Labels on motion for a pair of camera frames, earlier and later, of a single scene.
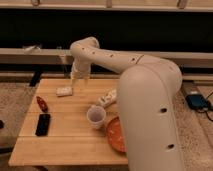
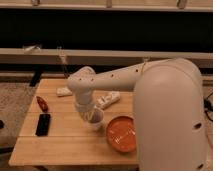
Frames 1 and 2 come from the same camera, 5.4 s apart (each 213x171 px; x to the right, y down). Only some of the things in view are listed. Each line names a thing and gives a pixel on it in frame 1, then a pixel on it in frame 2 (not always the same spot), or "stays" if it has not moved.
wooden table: [56, 130] stays
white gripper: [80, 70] to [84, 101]
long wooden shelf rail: [63, 57] stays
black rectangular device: [43, 125] stays
